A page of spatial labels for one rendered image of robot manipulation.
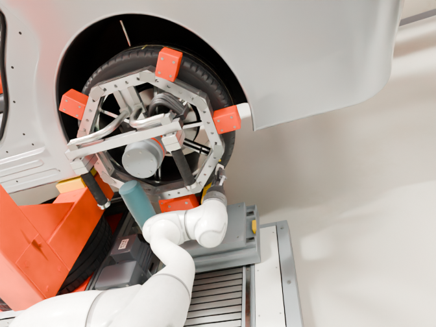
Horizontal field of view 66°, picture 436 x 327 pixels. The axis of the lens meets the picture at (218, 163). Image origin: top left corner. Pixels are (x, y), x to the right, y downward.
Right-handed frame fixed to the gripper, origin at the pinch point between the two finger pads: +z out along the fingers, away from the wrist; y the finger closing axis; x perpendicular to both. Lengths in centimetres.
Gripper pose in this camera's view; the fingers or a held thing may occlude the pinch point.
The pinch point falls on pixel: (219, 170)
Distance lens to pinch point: 139.9
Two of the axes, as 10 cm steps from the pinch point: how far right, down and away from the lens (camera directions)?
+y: 4.5, -7.4, -5.0
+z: 0.8, -5.2, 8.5
